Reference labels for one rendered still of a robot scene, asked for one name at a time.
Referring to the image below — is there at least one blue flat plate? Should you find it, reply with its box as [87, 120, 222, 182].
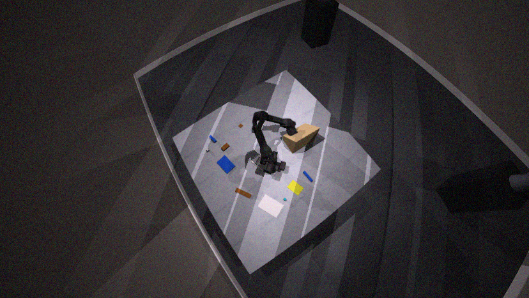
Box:
[217, 156, 235, 173]

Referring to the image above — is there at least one brown flat bar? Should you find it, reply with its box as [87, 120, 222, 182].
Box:
[235, 188, 251, 198]

